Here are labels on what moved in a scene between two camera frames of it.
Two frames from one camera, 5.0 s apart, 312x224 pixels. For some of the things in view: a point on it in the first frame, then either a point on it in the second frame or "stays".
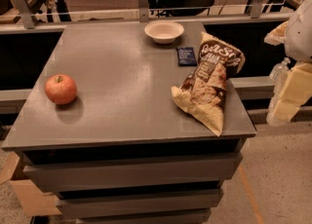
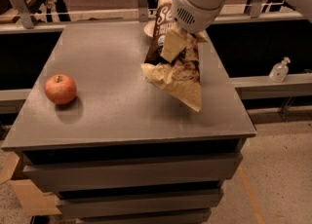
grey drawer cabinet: [104, 132] stays
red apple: [60, 89] stays
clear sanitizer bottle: [280, 72] stays
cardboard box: [29, 196] stays
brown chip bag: [202, 94] -> [182, 75]
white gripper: [299, 34] -> [195, 15]
